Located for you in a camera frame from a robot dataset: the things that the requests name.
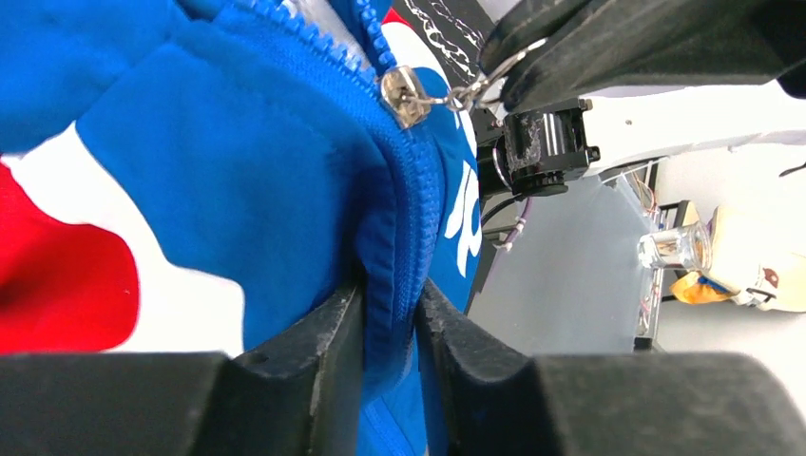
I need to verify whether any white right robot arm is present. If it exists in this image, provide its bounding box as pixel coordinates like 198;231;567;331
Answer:
478;1;805;196

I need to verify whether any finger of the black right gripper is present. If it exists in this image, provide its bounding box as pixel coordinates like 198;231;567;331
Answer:
478;1;599;76
500;1;805;112

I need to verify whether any white yellow cloth bundle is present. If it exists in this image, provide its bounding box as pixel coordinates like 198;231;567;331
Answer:
670;206;805;314

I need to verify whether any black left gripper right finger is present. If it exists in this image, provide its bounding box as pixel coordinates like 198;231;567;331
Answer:
415;283;805;455

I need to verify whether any clear glass jar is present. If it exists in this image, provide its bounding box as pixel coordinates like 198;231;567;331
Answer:
637;221;713;272

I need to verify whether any blue red white jacket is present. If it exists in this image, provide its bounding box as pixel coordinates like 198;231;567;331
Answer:
1;1;482;455

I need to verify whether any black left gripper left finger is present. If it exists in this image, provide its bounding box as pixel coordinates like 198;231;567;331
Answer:
1;283;363;455

